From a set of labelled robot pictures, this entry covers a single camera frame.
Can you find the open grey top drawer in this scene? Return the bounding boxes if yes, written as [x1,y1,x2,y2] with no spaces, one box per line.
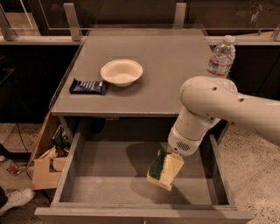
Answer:
[35,135,253,224]

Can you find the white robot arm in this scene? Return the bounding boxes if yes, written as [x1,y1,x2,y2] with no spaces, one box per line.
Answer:
[159,76,280,190]

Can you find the dark blue snack bar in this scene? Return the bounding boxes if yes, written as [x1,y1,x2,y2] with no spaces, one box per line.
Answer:
[69,79,107,95]

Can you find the green snack bag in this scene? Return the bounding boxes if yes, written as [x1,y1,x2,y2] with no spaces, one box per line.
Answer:
[52,125,71,149]

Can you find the clear plastic water bottle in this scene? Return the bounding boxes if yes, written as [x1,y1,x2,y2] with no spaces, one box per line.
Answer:
[207,35,235,77]

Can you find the small bottle on floor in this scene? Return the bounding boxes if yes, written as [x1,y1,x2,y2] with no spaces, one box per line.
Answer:
[3,159,20,176]

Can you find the green and yellow sponge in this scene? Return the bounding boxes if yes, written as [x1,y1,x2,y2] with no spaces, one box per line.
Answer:
[147,150,172,191]

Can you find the grey counter cabinet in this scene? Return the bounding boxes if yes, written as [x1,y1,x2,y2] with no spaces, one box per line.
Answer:
[52,29,222,137]

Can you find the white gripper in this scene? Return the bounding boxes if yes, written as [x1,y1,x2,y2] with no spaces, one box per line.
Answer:
[159,107,220,191]

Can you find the white paper bowl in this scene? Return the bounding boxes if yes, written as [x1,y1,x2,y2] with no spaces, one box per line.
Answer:
[101,59,144,87]

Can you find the white sneaker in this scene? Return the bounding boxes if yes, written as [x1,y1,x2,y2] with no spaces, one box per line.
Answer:
[0,187,35,216]

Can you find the brown cardboard box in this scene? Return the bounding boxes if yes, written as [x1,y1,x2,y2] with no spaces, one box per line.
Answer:
[27,112,66,190]

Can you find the metal railing frame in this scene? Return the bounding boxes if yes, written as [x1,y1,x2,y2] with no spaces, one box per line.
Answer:
[0,0,280,41]

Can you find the black floor cable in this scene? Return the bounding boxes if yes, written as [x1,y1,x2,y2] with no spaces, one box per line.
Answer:
[16,122,33,180]

